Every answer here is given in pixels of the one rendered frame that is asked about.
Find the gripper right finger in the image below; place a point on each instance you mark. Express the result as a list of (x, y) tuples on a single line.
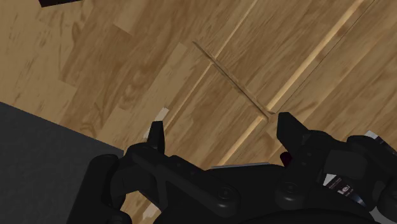
[(310, 149)]

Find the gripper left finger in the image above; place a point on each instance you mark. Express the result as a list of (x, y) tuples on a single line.
[(186, 176)]

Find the light wooden cabinet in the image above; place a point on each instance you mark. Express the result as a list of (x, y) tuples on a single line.
[(279, 46)]

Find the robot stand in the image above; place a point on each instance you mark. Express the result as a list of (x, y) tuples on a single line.
[(59, 2)]

